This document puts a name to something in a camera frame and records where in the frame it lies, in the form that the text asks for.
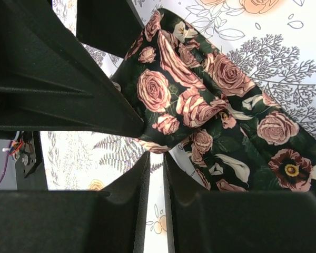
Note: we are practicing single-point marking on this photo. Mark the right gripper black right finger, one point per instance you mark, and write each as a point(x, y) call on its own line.
point(199, 220)

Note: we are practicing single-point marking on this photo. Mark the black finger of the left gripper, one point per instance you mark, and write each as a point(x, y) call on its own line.
point(110, 26)
point(49, 82)

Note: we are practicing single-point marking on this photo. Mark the floral patterned table mat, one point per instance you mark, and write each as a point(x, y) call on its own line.
point(264, 39)

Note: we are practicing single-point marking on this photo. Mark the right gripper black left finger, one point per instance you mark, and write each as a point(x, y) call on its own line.
point(110, 220)

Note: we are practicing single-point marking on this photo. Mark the black floral necktie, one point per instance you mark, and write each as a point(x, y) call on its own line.
point(199, 106)

